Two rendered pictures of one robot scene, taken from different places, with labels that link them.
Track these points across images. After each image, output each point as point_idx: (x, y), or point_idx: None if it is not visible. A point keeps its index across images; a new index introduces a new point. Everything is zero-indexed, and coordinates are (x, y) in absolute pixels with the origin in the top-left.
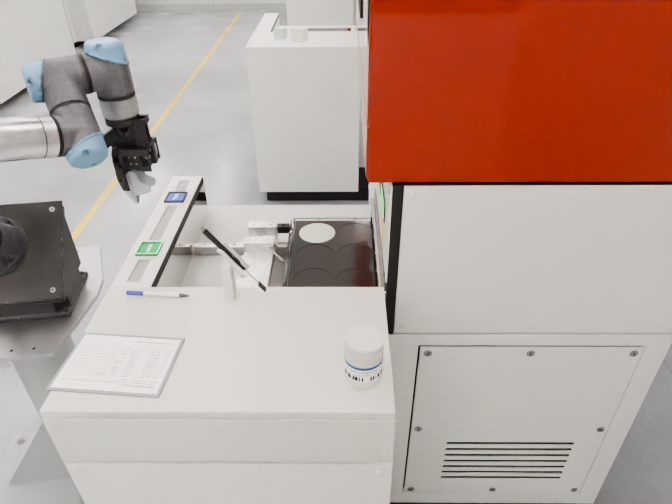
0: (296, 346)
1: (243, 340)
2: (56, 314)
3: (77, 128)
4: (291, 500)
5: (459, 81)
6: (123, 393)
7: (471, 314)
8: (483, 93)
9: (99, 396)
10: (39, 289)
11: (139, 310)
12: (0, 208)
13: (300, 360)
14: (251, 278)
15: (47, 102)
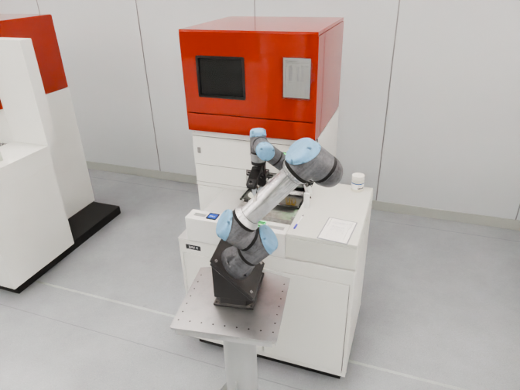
0: (340, 198)
1: (333, 206)
2: (262, 276)
3: None
4: (364, 244)
5: (322, 100)
6: (354, 228)
7: None
8: (323, 102)
9: (353, 234)
10: (258, 266)
11: (306, 226)
12: (219, 248)
13: (347, 198)
14: (277, 214)
15: (277, 155)
